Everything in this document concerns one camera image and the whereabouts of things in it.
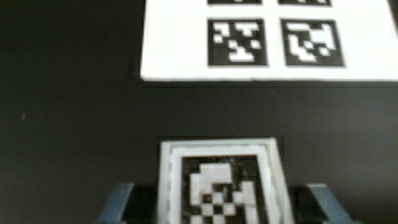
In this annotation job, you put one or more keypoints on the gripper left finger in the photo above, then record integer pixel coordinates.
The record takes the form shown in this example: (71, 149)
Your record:
(116, 204)

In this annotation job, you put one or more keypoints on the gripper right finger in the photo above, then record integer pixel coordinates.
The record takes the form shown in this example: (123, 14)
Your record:
(331, 207)

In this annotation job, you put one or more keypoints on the white tagged cube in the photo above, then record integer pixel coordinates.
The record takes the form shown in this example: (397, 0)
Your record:
(221, 184)

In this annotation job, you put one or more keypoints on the white flat plate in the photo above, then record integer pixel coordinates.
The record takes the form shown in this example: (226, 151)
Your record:
(269, 40)

